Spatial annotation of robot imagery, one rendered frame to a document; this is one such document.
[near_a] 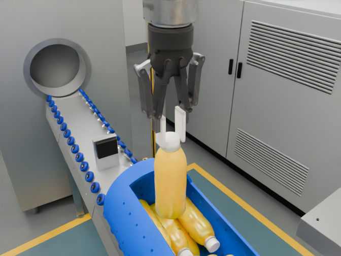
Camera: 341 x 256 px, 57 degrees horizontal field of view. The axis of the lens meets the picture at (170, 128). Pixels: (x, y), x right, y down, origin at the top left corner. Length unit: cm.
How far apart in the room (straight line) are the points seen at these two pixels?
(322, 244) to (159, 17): 81
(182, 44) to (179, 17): 5
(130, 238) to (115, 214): 10
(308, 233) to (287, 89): 130
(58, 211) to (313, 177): 188
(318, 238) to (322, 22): 129
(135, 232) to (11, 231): 186
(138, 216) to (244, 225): 169
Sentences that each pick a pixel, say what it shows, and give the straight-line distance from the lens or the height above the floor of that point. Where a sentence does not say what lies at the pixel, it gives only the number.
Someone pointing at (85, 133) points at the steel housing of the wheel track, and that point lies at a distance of 168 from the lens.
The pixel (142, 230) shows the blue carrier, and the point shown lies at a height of 119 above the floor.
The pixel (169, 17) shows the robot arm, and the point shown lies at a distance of 49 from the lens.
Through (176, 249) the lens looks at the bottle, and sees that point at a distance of 91.
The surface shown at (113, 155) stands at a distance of 139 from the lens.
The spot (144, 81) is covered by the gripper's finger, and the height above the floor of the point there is 160.
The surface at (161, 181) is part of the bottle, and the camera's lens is 66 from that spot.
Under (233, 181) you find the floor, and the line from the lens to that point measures 279.
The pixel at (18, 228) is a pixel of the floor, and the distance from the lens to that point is 261.
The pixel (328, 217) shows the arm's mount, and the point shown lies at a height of 108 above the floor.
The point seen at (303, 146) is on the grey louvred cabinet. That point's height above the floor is 61.
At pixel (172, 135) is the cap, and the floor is 146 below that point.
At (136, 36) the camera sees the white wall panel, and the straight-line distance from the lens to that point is 577.
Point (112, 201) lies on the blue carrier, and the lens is 92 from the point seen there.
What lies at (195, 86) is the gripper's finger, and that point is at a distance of 59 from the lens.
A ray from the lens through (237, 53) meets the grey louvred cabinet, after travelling 242.
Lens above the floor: 180
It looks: 32 degrees down
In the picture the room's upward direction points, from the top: straight up
